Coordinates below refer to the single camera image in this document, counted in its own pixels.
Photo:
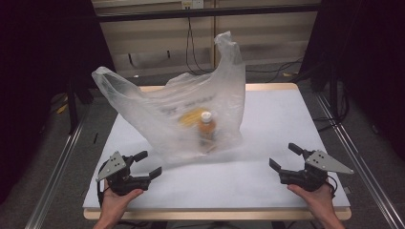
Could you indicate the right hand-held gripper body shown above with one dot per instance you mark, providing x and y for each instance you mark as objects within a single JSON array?
[{"x": 310, "y": 176}]

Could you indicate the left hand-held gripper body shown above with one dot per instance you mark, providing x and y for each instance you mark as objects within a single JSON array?
[{"x": 119, "y": 178}]

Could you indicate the black curtain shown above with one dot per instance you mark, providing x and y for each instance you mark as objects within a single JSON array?
[
  {"x": 41, "y": 63},
  {"x": 366, "y": 57}
]

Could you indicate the translucent white plastic bag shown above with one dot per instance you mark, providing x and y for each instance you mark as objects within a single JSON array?
[{"x": 153, "y": 108}]

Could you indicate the orange drink bottle white cap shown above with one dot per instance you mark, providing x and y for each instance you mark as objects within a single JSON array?
[{"x": 207, "y": 129}]

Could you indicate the person's left hand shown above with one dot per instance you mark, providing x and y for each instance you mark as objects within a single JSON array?
[{"x": 114, "y": 205}]

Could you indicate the yellow floor tape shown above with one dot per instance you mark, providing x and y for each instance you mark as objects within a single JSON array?
[{"x": 62, "y": 108}]

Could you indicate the black horizontal bar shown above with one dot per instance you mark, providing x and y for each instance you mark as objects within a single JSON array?
[{"x": 203, "y": 13}]

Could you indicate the metal floor rail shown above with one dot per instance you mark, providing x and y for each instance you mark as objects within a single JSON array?
[
  {"x": 359, "y": 165},
  {"x": 57, "y": 171}
]

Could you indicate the white wall power outlet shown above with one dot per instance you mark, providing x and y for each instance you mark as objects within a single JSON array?
[{"x": 192, "y": 4}]

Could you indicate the person's right hand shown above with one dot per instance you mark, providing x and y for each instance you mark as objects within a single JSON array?
[{"x": 318, "y": 203}]

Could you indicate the black metal stand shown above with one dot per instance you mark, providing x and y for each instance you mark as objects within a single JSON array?
[
  {"x": 72, "y": 105},
  {"x": 333, "y": 92}
]

